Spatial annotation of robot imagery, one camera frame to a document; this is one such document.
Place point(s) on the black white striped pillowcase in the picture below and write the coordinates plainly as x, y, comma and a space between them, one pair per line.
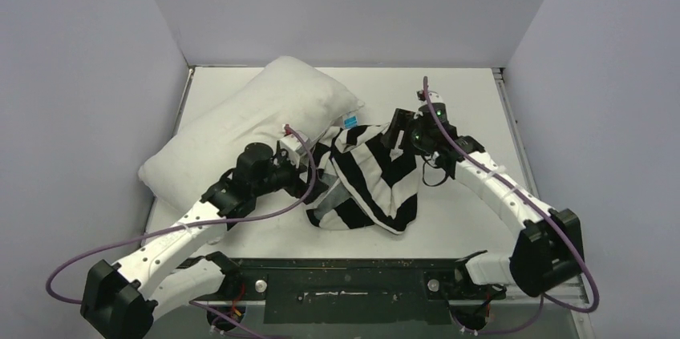
368, 184

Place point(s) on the white pillow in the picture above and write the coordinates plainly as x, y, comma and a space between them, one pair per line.
228, 108

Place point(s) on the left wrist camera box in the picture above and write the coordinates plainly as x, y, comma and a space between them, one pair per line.
294, 136

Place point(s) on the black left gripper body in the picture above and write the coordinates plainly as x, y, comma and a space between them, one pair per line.
285, 175

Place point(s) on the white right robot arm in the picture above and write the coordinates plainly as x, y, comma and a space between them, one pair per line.
548, 249

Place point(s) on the black metal base rail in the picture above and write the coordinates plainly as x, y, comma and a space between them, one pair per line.
330, 291

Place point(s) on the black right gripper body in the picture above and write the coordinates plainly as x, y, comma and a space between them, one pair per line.
400, 125

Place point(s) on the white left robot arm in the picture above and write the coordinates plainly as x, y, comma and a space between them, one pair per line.
124, 299

